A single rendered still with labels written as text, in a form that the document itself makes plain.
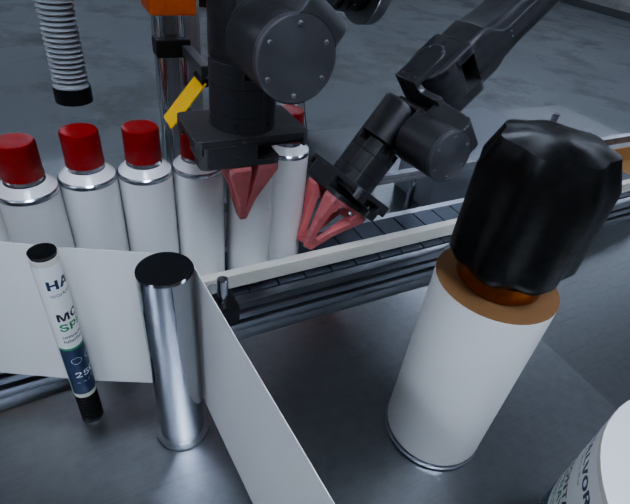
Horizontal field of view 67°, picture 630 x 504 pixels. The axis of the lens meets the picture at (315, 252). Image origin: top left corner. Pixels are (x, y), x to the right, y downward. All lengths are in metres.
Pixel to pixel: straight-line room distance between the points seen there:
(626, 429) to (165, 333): 0.31
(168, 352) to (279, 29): 0.23
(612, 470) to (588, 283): 0.54
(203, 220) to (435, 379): 0.28
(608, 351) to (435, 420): 0.38
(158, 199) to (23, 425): 0.23
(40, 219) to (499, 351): 0.39
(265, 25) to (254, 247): 0.30
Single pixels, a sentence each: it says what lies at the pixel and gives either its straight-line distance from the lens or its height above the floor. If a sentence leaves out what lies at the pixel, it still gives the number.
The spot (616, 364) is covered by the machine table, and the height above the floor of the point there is 0.83.
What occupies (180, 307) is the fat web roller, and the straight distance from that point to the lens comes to 0.33.
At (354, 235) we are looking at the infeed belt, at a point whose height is 0.88.
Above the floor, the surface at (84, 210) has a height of 1.02.
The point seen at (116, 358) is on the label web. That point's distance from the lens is 0.44.
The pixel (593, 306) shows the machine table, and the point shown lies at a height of 0.83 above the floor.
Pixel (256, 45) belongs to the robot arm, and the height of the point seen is 1.20.
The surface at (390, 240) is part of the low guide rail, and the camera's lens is 0.65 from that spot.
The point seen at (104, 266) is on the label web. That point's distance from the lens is 0.37.
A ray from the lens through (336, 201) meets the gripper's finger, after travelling 0.54.
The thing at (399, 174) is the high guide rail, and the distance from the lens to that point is 0.71.
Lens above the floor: 1.28
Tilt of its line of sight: 38 degrees down
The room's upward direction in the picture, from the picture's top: 8 degrees clockwise
